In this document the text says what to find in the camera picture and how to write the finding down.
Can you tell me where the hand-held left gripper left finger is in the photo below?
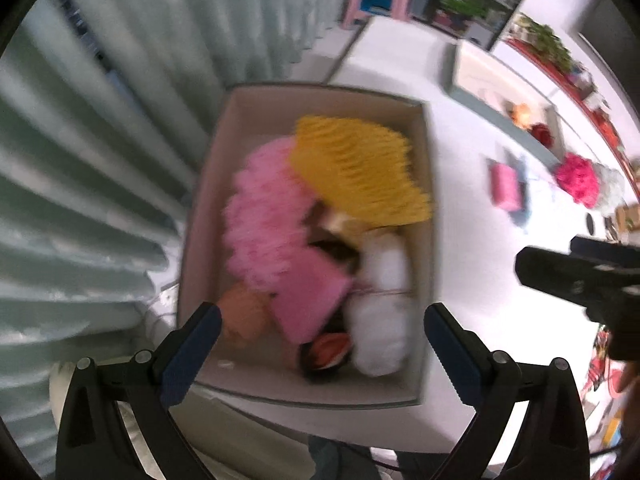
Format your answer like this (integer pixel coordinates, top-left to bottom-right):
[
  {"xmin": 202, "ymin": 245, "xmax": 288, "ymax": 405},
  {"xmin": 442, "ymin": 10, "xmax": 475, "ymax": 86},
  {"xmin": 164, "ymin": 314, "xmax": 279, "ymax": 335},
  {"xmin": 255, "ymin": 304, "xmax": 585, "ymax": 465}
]
[{"xmin": 55, "ymin": 301, "xmax": 223, "ymax": 480}]

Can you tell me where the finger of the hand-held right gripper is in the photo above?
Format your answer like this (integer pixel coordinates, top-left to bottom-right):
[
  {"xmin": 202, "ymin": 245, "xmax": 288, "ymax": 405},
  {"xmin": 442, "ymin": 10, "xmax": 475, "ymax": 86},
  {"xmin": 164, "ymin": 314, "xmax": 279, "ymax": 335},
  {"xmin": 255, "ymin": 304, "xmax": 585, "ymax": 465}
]
[
  {"xmin": 570, "ymin": 236, "xmax": 640, "ymax": 269},
  {"xmin": 515, "ymin": 245, "xmax": 617, "ymax": 308}
]

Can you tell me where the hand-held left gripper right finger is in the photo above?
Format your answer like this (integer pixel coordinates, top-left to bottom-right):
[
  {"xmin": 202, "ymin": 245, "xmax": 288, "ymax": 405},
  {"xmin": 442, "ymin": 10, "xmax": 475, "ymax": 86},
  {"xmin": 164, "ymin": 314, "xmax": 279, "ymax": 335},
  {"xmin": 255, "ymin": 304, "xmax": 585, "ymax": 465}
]
[{"xmin": 424, "ymin": 302, "xmax": 592, "ymax": 480}]

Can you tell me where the pink knitted cuff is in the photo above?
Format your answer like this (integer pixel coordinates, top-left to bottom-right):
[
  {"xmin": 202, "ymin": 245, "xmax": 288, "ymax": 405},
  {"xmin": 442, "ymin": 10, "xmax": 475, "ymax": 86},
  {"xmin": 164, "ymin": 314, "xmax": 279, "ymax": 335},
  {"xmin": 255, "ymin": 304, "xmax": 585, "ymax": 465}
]
[{"xmin": 217, "ymin": 287, "xmax": 273, "ymax": 346}]

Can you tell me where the white cloth bundle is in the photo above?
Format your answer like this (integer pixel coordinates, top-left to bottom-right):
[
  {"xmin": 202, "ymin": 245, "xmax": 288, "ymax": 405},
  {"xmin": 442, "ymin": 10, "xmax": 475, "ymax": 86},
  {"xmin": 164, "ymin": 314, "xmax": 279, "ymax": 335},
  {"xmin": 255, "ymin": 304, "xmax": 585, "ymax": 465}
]
[{"xmin": 347, "ymin": 230, "xmax": 416, "ymax": 376}]

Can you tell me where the black pink knitted hat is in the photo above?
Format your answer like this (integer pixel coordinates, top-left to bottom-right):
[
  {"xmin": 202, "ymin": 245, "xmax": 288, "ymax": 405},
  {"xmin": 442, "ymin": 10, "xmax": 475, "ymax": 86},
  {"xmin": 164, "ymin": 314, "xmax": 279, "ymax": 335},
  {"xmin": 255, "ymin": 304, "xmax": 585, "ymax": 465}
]
[{"xmin": 299, "ymin": 330, "xmax": 356, "ymax": 378}]

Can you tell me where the red edged crochet cloth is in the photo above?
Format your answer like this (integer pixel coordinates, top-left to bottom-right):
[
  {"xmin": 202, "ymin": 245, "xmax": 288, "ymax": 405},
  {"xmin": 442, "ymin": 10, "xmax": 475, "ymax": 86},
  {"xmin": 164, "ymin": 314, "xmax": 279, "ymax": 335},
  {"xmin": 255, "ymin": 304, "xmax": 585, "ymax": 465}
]
[{"xmin": 312, "ymin": 335, "xmax": 351, "ymax": 366}]

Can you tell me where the pink sponge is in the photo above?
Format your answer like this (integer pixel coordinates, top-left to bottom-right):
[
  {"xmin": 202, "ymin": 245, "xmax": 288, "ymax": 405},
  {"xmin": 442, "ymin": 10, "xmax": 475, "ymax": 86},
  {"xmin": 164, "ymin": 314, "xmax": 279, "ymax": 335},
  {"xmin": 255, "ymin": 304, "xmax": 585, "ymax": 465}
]
[
  {"xmin": 272, "ymin": 250, "xmax": 353, "ymax": 343},
  {"xmin": 490, "ymin": 160, "xmax": 523, "ymax": 211}
]

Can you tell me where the pink fluffy sock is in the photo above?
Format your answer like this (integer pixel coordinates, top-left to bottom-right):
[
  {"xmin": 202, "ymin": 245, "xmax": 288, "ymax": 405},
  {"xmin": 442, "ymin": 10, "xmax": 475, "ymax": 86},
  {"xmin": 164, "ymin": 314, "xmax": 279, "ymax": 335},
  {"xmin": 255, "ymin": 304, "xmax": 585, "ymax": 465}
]
[{"xmin": 222, "ymin": 140, "xmax": 321, "ymax": 296}]

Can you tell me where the yellow knitted cloth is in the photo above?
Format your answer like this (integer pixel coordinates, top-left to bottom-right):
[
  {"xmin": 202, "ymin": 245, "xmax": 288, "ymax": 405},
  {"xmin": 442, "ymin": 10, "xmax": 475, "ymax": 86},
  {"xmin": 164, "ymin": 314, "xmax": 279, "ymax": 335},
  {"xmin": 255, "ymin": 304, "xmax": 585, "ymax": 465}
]
[{"xmin": 289, "ymin": 116, "xmax": 433, "ymax": 226}]

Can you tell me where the deep grey cardboard box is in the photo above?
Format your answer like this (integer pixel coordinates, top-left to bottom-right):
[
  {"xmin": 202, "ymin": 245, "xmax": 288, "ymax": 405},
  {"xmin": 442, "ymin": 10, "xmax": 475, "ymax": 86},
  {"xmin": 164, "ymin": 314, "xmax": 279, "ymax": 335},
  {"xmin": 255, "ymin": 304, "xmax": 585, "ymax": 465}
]
[{"xmin": 177, "ymin": 85, "xmax": 438, "ymax": 408}]

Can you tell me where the pale green fluffy scrunchie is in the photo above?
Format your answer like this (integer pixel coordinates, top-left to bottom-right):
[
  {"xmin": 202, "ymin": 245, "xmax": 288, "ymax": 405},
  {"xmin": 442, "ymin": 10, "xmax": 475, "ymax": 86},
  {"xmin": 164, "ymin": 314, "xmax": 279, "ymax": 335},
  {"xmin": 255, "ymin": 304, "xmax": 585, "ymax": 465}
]
[{"xmin": 597, "ymin": 165, "xmax": 626, "ymax": 211}]

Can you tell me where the light blue cloth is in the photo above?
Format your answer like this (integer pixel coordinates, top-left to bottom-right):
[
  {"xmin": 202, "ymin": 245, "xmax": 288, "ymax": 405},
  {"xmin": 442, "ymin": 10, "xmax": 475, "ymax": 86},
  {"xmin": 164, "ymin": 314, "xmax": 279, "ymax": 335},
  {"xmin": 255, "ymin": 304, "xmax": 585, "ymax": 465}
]
[{"xmin": 510, "ymin": 157, "xmax": 533, "ymax": 231}]

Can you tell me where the magenta fluffy scrunchie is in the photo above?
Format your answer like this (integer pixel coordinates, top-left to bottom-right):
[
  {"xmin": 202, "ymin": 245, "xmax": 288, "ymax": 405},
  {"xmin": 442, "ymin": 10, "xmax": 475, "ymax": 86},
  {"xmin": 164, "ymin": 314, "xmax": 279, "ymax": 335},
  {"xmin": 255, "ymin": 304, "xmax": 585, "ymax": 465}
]
[{"xmin": 555, "ymin": 152, "xmax": 601, "ymax": 208}]

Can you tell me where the cream chair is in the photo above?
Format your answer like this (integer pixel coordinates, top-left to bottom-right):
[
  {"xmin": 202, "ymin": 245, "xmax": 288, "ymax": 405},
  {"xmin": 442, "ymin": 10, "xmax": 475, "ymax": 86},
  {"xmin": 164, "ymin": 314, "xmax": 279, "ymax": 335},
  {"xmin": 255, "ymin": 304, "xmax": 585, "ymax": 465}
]
[{"xmin": 47, "ymin": 360, "xmax": 201, "ymax": 480}]

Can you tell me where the shallow grey cardboard box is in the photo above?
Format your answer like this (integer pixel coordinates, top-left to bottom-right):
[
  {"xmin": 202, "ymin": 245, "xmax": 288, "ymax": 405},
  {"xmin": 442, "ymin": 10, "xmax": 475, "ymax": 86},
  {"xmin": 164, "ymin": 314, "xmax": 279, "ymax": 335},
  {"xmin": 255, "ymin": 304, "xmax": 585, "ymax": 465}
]
[{"xmin": 445, "ymin": 40, "xmax": 566, "ymax": 166}]

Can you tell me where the pale green curtain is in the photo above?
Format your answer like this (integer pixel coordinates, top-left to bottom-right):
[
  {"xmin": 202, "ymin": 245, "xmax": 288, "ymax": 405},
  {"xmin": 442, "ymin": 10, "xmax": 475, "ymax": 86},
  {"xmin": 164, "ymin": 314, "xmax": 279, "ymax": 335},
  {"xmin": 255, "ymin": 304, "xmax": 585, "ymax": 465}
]
[{"xmin": 0, "ymin": 0, "xmax": 361, "ymax": 461}]

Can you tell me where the row of shelf ornaments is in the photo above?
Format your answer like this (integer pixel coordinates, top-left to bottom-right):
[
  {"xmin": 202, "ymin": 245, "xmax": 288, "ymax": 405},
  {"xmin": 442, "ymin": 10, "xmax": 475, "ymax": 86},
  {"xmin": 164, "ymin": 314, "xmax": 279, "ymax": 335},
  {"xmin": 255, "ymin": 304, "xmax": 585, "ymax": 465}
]
[{"xmin": 507, "ymin": 10, "xmax": 640, "ymax": 171}]

